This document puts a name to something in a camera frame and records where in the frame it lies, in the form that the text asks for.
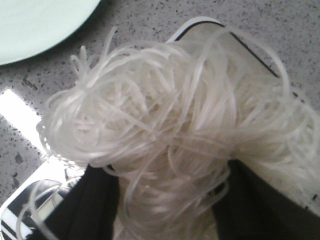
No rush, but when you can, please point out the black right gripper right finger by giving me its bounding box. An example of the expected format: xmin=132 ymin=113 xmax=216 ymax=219
xmin=212 ymin=160 xmax=320 ymax=240

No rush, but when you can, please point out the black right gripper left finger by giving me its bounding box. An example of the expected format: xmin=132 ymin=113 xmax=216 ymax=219
xmin=44 ymin=166 xmax=120 ymax=240

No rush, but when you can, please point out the white vermicelli noodle bundle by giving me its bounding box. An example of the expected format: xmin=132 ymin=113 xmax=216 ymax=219
xmin=16 ymin=24 xmax=320 ymax=240

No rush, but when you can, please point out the light green round plate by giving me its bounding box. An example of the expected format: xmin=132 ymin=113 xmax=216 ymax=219
xmin=0 ymin=0 xmax=100 ymax=65

